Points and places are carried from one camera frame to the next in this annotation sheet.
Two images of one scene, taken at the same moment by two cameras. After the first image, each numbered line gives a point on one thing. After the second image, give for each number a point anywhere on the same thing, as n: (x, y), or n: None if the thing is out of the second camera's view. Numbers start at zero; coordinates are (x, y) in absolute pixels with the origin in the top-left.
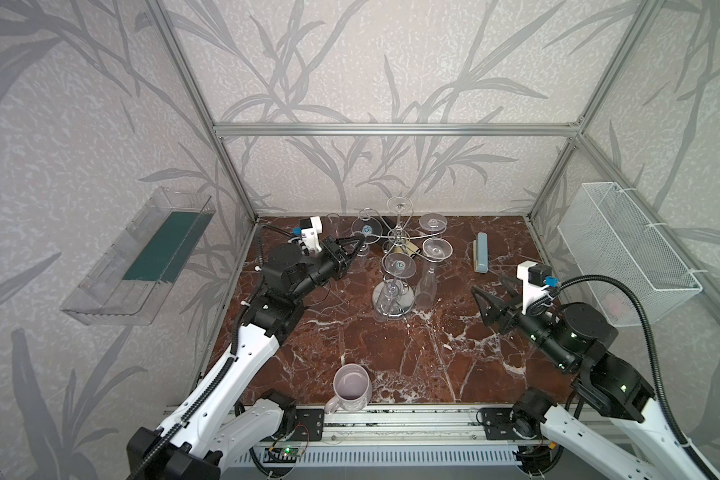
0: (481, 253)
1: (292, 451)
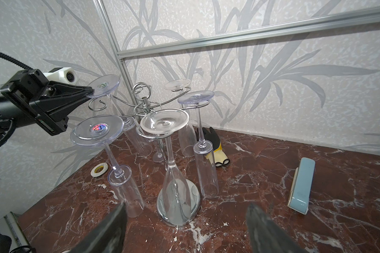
0: (299, 196)
1: None
